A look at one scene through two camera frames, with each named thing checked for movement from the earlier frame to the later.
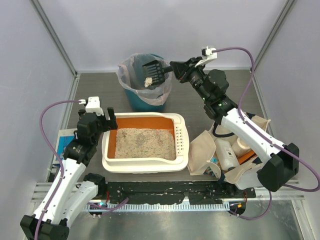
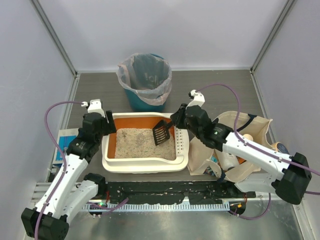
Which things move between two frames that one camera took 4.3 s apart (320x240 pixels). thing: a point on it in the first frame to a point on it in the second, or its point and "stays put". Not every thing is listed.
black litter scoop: (155, 71) to (161, 132)
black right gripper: (183, 71) to (180, 116)
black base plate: (174, 192) stays put
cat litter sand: (145, 143) stays put
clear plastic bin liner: (130, 72) stays put
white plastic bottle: (226, 156) stays put
